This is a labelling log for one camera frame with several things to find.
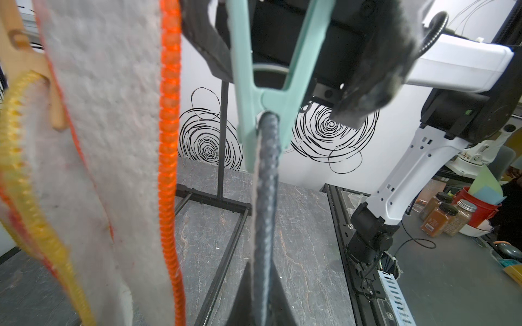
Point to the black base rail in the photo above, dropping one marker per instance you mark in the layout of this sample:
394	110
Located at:
367	296

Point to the mint clothespin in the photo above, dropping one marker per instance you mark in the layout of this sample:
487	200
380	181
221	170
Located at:
269	87

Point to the spice jar brown powder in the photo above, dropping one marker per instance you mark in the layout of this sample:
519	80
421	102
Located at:
438	219

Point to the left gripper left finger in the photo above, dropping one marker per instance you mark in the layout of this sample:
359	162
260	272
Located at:
241	313

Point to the spice jar light powder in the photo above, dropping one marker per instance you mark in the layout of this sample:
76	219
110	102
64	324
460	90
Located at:
466	209

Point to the black garment rack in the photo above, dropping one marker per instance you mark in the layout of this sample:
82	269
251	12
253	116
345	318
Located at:
220	202

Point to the dark grey felt insole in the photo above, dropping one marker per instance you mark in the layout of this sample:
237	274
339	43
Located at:
268	151

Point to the white slotted cable duct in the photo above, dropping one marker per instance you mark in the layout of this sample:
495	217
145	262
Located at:
401	311

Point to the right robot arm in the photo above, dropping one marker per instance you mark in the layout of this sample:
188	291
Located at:
378	218

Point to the red bucket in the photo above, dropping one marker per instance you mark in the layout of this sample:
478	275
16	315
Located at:
485	211

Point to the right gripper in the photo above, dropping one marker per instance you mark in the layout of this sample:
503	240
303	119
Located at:
354	54

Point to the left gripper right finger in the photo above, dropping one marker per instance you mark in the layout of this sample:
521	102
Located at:
281	313

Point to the yellow clothespin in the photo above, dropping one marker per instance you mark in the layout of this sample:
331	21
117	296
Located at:
18	57

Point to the red orange-edged insole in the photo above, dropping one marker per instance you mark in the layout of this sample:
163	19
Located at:
118	67

